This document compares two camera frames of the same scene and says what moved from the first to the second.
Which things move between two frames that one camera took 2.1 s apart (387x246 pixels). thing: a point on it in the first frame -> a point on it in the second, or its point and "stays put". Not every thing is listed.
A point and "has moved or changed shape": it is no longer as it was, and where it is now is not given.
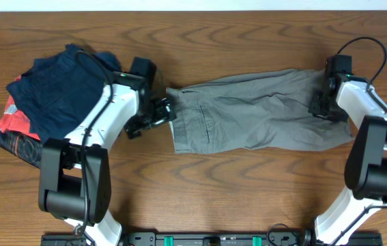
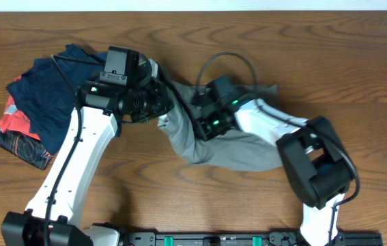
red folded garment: [13, 119] stays put
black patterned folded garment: [25, 146] stays put
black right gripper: [314, 107] -> [205, 134]
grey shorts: [265, 110] has moved or changed shape
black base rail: [218, 240] stays put
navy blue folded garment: [58, 88] stays put
